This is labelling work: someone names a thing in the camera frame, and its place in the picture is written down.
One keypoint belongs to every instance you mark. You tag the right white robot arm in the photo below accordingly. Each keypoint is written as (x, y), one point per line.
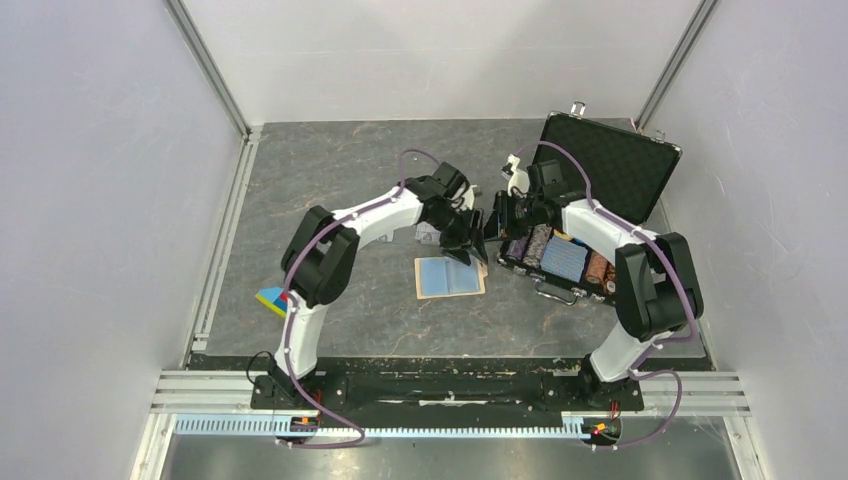
(657, 290)

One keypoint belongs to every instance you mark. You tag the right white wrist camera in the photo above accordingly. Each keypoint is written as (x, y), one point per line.
(518, 183)

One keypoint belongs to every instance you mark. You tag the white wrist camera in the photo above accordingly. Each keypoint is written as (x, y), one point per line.
(518, 183)
(469, 197)

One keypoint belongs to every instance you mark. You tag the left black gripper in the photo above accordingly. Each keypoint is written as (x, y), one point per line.
(466, 236)

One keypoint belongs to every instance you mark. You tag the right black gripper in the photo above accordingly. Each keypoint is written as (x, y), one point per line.
(499, 224)

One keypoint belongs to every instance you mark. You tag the right aluminium corner post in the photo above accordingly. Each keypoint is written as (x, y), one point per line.
(680, 53)

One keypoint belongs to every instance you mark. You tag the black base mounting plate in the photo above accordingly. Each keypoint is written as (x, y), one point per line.
(348, 391)

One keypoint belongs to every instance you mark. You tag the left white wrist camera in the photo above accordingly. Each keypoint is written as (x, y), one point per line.
(469, 197)

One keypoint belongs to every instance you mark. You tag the colourful toy block stack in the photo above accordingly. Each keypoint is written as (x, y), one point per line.
(272, 299)

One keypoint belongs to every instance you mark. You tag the left aluminium corner post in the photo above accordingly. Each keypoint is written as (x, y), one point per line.
(203, 56)

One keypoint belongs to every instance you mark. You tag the black poker chip case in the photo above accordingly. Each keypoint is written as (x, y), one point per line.
(626, 173)

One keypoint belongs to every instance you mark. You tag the clear acrylic card stand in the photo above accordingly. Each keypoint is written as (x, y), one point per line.
(405, 236)

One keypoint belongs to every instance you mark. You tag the aluminium corner post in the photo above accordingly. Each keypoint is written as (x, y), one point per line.
(203, 56)
(680, 53)

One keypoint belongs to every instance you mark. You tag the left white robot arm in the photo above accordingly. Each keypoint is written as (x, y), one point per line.
(319, 260)

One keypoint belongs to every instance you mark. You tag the tan leather card holder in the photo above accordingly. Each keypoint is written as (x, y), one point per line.
(444, 277)

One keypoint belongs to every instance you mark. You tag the aluminium front frame rail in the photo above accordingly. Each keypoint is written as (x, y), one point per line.
(216, 402)

